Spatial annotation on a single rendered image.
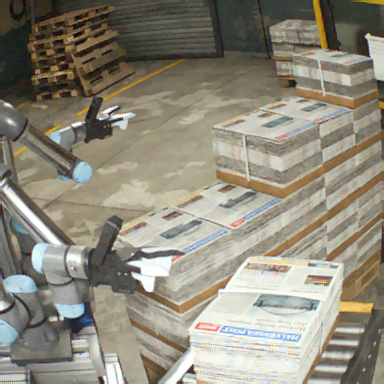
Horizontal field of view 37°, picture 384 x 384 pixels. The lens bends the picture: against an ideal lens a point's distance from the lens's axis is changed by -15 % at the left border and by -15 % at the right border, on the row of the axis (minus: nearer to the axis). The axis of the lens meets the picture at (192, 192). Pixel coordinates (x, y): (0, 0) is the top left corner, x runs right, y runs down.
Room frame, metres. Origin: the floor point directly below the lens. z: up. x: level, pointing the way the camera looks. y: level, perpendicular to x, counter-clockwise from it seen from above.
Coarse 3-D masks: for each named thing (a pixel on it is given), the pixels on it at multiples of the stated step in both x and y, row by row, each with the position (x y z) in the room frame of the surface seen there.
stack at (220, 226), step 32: (352, 160) 2.59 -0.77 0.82; (224, 192) 2.39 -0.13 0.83; (256, 192) 2.35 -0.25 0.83; (320, 192) 2.41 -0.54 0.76; (352, 192) 2.57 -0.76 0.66; (128, 224) 2.22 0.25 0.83; (160, 224) 2.18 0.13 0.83; (192, 224) 2.15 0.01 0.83; (224, 224) 2.11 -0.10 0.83; (256, 224) 2.14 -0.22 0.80; (288, 224) 2.26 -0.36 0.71; (352, 224) 2.57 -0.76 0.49; (192, 256) 1.94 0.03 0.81; (224, 256) 2.02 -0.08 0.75; (256, 256) 2.13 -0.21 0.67; (288, 256) 2.25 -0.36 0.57; (320, 256) 2.40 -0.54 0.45; (352, 256) 2.57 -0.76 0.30; (160, 288) 1.95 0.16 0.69; (192, 288) 1.93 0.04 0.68; (352, 288) 2.59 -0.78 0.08; (160, 320) 2.00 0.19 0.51; (192, 320) 1.91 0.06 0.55; (160, 352) 2.04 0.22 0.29
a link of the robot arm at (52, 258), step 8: (40, 248) 1.24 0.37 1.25; (48, 248) 1.23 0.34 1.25; (56, 248) 1.23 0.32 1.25; (64, 248) 1.22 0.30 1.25; (32, 256) 1.23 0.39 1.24; (40, 256) 1.22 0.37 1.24; (48, 256) 1.21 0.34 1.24; (56, 256) 1.21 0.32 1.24; (64, 256) 1.20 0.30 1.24; (40, 264) 1.21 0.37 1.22; (48, 264) 1.21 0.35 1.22; (56, 264) 1.20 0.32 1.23; (64, 264) 1.19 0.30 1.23; (40, 272) 1.23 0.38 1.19; (48, 272) 1.21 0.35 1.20; (56, 272) 1.20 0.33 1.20; (64, 272) 1.19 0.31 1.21; (48, 280) 1.22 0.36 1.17; (56, 280) 1.20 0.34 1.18; (64, 280) 1.21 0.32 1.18
